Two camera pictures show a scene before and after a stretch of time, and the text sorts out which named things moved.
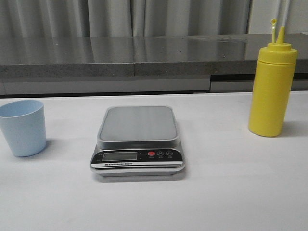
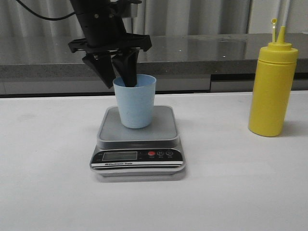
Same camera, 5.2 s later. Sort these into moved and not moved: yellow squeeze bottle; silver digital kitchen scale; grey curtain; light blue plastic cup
Moved: light blue plastic cup
Not moved: yellow squeeze bottle; grey curtain; silver digital kitchen scale
